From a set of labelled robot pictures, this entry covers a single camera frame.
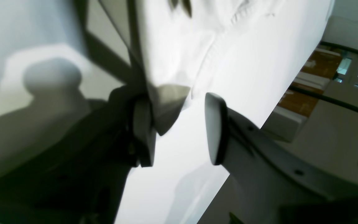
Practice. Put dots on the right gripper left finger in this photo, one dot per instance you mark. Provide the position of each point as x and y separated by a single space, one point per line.
81 178

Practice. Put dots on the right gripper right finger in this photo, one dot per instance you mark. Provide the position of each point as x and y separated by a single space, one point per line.
275 186

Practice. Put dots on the light grey T-shirt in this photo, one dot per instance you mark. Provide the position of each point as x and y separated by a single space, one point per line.
179 44

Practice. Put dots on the cardboard boxes on shelf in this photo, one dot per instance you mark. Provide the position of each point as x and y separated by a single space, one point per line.
293 110

